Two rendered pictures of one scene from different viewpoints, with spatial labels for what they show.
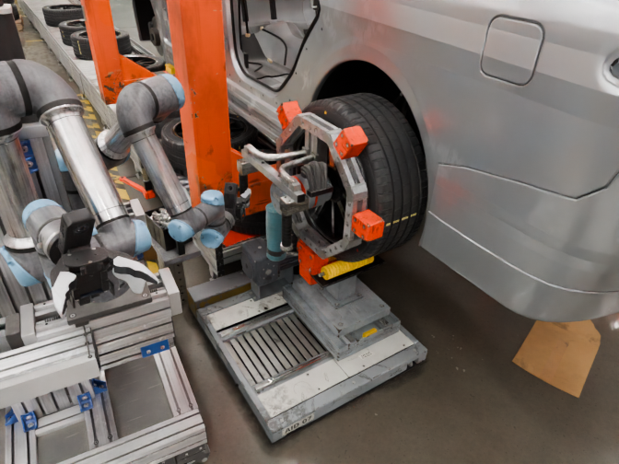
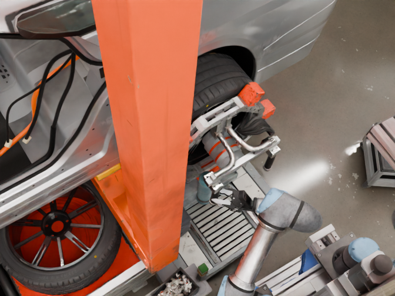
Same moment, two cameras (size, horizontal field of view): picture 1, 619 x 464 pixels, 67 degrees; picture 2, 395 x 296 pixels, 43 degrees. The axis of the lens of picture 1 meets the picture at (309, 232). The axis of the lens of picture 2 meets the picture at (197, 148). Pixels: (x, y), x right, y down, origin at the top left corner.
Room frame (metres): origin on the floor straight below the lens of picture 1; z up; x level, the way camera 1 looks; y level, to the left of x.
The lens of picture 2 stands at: (1.88, 1.16, 3.03)
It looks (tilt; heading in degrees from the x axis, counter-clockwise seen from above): 62 degrees down; 263
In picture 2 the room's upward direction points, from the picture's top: 7 degrees clockwise
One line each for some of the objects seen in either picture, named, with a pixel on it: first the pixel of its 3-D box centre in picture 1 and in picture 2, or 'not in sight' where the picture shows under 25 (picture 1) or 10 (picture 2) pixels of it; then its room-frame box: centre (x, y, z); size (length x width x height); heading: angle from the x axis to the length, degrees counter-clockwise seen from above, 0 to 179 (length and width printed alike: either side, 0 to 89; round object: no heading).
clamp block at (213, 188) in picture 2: (250, 164); (213, 182); (1.66, 0.24, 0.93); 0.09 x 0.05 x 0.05; 124
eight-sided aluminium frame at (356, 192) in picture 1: (316, 188); (215, 140); (1.64, -0.02, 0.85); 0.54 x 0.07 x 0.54; 34
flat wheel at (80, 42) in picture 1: (101, 43); not in sight; (5.95, 2.62, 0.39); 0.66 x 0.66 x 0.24
